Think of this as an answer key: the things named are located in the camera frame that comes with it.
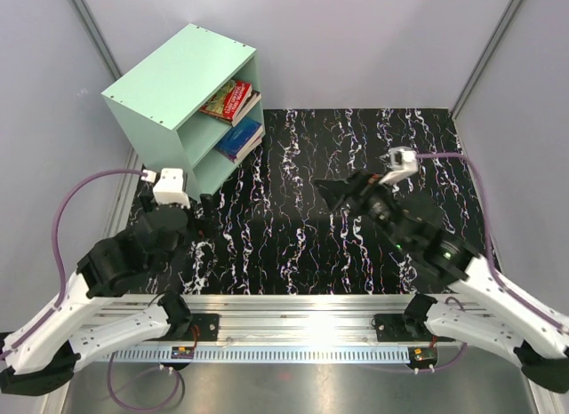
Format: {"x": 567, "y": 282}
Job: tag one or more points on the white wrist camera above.
{"x": 403, "y": 164}
{"x": 168, "y": 186}

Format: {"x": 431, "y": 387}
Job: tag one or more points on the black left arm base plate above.
{"x": 207, "y": 326}

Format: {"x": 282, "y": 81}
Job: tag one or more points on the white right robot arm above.
{"x": 414, "y": 225}

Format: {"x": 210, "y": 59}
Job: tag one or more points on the red paperback book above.
{"x": 228, "y": 101}

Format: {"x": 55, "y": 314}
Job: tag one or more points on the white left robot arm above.
{"x": 48, "y": 351}

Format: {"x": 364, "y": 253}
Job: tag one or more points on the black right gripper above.
{"x": 335, "y": 192}

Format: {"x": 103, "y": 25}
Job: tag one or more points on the mint green wooden shelf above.
{"x": 157, "y": 104}

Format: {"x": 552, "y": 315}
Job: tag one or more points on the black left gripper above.
{"x": 203, "y": 225}

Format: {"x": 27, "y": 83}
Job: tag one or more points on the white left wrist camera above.
{"x": 168, "y": 186}

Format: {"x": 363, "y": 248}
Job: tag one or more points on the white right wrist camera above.
{"x": 403, "y": 164}

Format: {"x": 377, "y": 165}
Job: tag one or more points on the black marbled table mat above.
{"x": 275, "y": 233}

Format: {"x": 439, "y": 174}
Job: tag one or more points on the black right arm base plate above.
{"x": 399, "y": 328}

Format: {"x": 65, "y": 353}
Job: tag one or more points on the blue paperback book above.
{"x": 240, "y": 136}

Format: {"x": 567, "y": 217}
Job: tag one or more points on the aluminium mounting rail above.
{"x": 289, "y": 318}

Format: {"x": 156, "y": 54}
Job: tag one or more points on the white slotted cable duct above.
{"x": 261, "y": 354}

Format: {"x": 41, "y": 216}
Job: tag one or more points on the black paperback book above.
{"x": 247, "y": 107}

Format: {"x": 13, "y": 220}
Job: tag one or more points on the purple treehouse book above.
{"x": 243, "y": 153}

